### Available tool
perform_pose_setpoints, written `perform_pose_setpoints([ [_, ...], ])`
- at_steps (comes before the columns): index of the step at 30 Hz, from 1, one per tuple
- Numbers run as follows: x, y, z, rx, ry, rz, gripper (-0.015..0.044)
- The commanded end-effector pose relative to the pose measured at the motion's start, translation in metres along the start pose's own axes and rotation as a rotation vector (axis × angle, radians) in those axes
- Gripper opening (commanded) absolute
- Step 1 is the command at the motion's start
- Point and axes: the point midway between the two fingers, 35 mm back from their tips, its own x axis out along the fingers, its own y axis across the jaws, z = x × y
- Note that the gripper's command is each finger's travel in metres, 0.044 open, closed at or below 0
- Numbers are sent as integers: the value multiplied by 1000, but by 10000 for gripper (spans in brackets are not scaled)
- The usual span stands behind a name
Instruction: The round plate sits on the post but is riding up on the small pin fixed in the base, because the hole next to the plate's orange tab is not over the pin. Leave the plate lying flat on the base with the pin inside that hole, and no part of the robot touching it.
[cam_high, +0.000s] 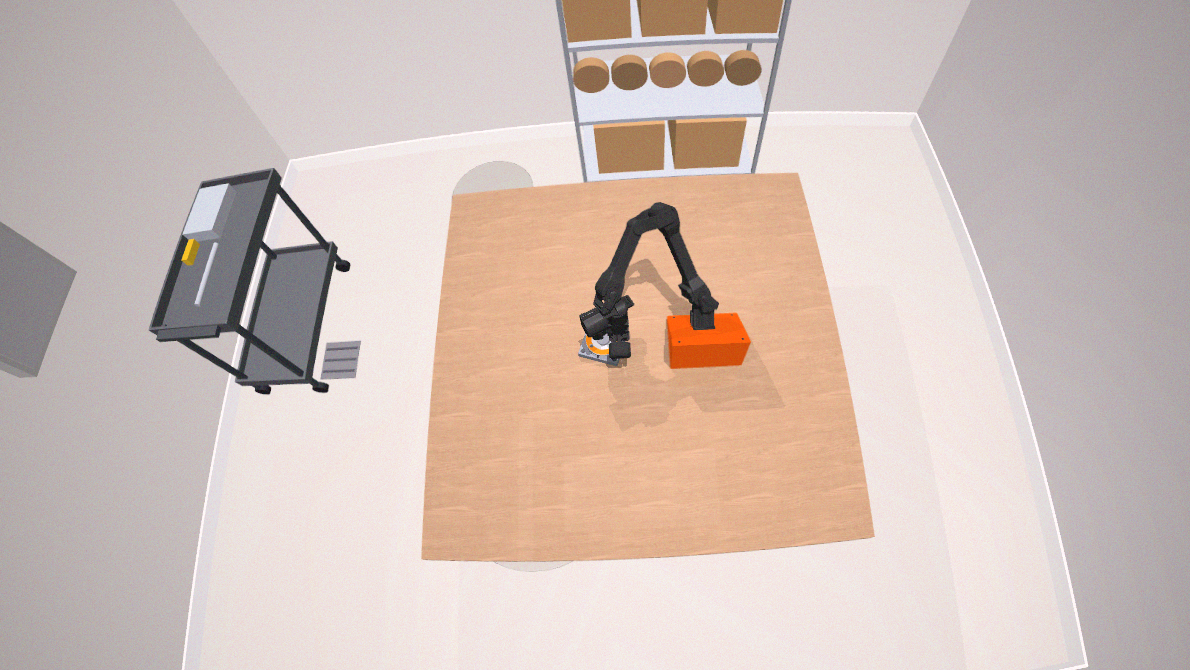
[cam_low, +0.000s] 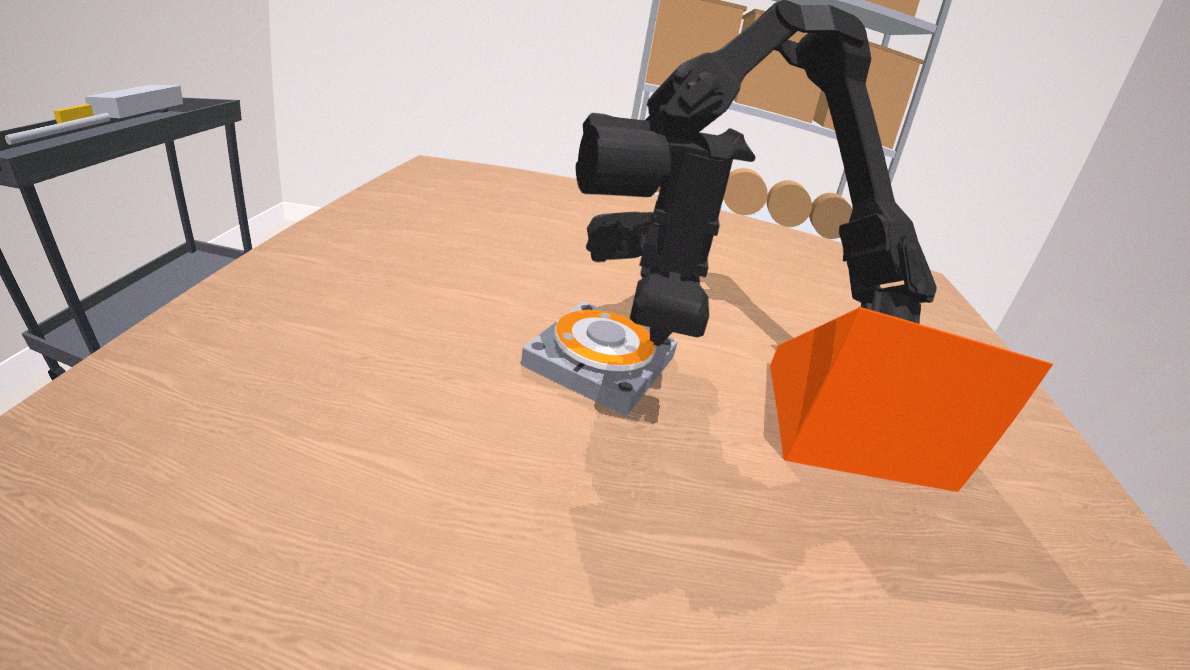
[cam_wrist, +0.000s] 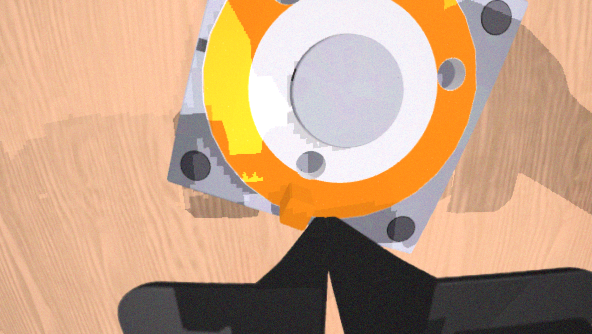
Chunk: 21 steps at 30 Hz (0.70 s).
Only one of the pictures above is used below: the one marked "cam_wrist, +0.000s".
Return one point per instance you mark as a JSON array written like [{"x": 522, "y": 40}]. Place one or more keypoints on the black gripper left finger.
[{"x": 290, "y": 299}]

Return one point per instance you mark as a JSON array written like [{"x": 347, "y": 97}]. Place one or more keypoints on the orange round plate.
[{"x": 253, "y": 49}]

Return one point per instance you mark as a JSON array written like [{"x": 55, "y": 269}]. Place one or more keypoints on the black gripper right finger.
[{"x": 378, "y": 293}]

